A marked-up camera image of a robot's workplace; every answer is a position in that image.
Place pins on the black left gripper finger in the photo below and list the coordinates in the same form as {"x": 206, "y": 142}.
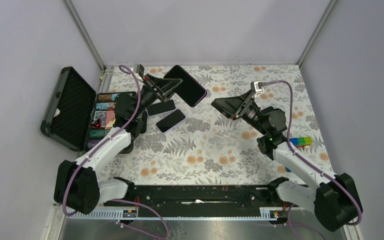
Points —
{"x": 165, "y": 93}
{"x": 157, "y": 84}

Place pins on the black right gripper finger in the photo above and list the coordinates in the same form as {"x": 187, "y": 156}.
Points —
{"x": 231, "y": 102}
{"x": 230, "y": 113}

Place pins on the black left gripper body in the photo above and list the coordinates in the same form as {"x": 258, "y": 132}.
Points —
{"x": 148, "y": 96}

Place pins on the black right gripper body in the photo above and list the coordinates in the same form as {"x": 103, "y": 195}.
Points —
{"x": 252, "y": 115}

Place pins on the black phone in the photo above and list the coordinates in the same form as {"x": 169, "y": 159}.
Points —
{"x": 190, "y": 90}

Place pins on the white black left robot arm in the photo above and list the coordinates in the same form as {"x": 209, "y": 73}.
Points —
{"x": 77, "y": 187}

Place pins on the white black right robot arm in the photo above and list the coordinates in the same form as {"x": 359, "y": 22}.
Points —
{"x": 333, "y": 198}

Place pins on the phone in white case upper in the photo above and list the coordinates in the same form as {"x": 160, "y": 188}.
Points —
{"x": 161, "y": 108}

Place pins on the phone in lilac case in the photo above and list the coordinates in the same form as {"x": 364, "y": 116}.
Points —
{"x": 170, "y": 121}

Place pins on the black poker chip case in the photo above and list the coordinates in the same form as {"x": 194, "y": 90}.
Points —
{"x": 71, "y": 112}

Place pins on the floral table mat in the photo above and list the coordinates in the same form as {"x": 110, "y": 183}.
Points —
{"x": 209, "y": 149}

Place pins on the multicolour toy block car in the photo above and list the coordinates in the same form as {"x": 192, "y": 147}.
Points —
{"x": 302, "y": 143}

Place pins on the blue toy block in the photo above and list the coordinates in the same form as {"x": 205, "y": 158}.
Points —
{"x": 287, "y": 170}

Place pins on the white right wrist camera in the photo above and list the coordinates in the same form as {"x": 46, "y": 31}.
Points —
{"x": 257, "y": 87}

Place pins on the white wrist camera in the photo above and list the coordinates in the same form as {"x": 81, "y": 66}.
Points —
{"x": 138, "y": 70}
{"x": 257, "y": 87}

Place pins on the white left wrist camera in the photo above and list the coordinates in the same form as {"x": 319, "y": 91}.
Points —
{"x": 138, "y": 70}

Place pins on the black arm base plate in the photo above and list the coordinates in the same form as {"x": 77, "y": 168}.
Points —
{"x": 195, "y": 202}

